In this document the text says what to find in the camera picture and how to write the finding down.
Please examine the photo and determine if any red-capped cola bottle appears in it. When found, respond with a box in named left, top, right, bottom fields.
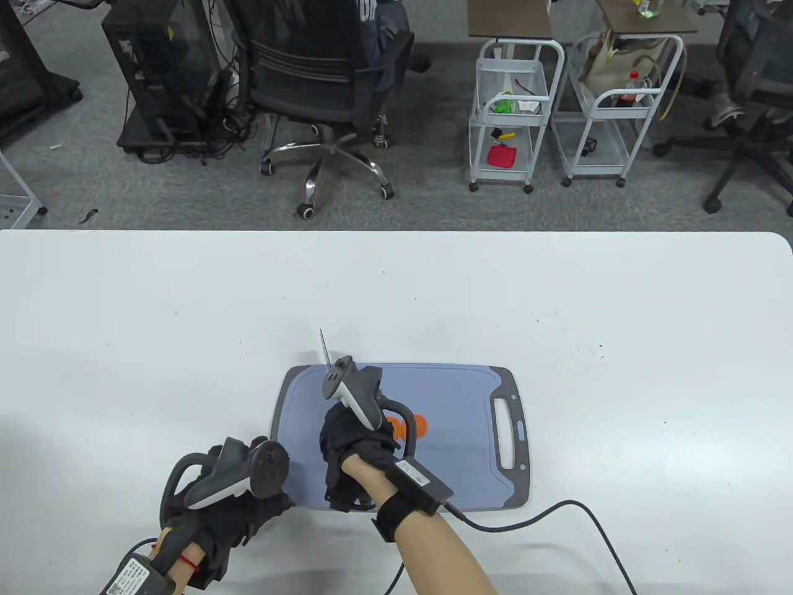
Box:
left=613, top=70, right=642, bottom=107

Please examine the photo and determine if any black equipment stand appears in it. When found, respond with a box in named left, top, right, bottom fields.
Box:
left=0, top=0, right=83, bottom=125

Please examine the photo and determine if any person's left forearm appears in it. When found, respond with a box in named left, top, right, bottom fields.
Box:
left=152, top=527, right=205, bottom=589

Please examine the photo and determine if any tangle of black cables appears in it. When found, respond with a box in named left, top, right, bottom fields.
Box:
left=136, top=74, right=261, bottom=165

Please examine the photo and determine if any person's right forearm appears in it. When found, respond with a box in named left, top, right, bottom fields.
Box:
left=341, top=456, right=496, bottom=595

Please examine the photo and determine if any brown wooden desk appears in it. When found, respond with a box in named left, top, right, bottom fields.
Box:
left=468, top=0, right=554, bottom=39
left=596, top=0, right=699, bottom=33

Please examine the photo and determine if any white wire utility cart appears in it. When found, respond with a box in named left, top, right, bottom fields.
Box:
left=468, top=37, right=566, bottom=194
left=551, top=32, right=685, bottom=188

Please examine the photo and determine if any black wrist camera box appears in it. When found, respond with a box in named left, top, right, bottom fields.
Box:
left=99, top=555, right=177, bottom=595
left=385, top=457, right=455, bottom=516

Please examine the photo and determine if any black wrist strap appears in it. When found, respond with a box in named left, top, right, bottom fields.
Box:
left=372, top=490, right=434, bottom=543

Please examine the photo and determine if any person's left hand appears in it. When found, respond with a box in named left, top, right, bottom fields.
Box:
left=160, top=436, right=295, bottom=589

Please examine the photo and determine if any blue grey cutting board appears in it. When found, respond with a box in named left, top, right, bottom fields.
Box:
left=269, top=364, right=532, bottom=512

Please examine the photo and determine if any white metal rack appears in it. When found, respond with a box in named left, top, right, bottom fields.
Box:
left=0, top=149, right=48, bottom=230

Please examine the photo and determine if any black-based office chair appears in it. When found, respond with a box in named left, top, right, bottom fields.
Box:
left=652, top=0, right=793, bottom=216

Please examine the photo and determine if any person's right hand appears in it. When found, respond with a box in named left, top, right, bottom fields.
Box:
left=319, top=402, right=402, bottom=514

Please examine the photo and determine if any chrome-based black office chair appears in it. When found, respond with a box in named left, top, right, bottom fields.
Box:
left=232, top=0, right=416, bottom=221

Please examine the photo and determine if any black computer tower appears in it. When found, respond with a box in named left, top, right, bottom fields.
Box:
left=101, top=0, right=224, bottom=156

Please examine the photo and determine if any beige cloth bag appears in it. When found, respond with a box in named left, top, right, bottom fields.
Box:
left=579, top=31, right=657, bottom=97

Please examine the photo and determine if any thick black braided cable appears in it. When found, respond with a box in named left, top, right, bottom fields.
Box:
left=443, top=499, right=639, bottom=595

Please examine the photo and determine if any grey tracking controller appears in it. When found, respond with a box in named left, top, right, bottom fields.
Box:
left=321, top=355, right=419, bottom=459
left=160, top=437, right=291, bottom=521

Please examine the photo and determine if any short black cable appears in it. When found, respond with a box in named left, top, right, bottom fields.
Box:
left=121, top=536, right=159, bottom=562

